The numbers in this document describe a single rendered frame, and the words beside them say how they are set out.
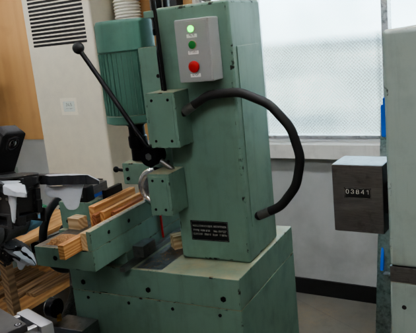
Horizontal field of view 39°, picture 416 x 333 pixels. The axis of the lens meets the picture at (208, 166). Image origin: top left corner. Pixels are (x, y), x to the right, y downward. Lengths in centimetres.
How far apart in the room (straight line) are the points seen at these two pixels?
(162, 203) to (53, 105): 209
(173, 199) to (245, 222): 21
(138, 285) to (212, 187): 36
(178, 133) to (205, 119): 9
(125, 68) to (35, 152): 258
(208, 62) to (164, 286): 64
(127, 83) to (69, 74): 175
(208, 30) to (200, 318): 78
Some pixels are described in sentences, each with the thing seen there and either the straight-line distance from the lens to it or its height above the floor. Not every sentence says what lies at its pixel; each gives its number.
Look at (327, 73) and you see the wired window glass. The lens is 306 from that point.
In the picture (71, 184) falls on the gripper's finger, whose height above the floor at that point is 122.
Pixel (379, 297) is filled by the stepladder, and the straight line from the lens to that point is 238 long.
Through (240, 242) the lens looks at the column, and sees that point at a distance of 166.
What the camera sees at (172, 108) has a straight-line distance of 155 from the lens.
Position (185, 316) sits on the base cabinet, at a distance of 170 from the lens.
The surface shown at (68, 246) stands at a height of 93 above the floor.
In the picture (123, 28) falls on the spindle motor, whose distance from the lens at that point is 175.
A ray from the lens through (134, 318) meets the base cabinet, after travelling 181.
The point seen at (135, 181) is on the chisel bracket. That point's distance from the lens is 186.
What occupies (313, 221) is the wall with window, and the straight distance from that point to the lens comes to 318.
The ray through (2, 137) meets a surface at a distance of 97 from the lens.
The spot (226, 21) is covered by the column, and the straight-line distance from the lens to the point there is 155.
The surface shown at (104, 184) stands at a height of 99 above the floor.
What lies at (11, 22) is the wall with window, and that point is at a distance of 422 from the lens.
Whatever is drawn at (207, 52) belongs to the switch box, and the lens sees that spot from 151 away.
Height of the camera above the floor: 143
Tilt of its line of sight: 12 degrees down
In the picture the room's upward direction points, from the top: 6 degrees counter-clockwise
